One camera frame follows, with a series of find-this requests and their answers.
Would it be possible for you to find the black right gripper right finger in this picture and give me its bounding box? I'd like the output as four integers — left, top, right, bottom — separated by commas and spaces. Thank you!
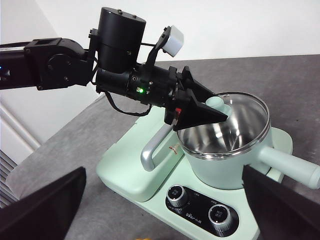
241, 164, 320, 240

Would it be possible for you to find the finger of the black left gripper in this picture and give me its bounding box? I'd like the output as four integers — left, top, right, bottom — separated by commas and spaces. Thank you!
178, 66, 217, 104
172, 89, 230, 132

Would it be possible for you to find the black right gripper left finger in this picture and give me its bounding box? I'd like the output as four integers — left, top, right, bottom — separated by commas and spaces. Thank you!
0, 166, 87, 240

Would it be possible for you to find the glass lid with mint knob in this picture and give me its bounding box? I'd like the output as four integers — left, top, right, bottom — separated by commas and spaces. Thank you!
203, 91, 273, 157

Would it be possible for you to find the mint green small steamer pot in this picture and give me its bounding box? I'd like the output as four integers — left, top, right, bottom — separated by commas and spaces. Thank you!
176, 109, 320, 190

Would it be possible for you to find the silver black control knob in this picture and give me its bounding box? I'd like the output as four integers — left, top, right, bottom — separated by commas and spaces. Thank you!
166, 184, 193, 210
208, 203, 235, 237

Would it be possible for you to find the mint green hinged cooker cover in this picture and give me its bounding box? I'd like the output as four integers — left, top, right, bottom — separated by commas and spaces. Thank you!
96, 109, 186, 203

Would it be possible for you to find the mint green cooker base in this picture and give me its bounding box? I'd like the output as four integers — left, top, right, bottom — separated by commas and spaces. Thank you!
96, 109, 293, 240

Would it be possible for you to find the black left camera bracket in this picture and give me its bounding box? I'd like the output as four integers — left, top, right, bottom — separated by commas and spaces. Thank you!
146, 27, 173, 73

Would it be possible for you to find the pale grey left camera box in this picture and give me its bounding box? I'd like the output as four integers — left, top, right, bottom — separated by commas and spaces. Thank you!
162, 24, 185, 57

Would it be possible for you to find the grey slatted rail panel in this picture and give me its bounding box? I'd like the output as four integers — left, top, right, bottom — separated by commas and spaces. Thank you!
0, 149, 20, 208

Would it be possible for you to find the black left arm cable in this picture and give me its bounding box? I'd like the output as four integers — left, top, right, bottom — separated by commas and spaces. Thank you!
104, 91, 154, 118

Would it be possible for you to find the silver cover handle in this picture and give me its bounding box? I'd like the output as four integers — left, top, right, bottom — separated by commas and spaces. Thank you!
140, 127, 181, 172

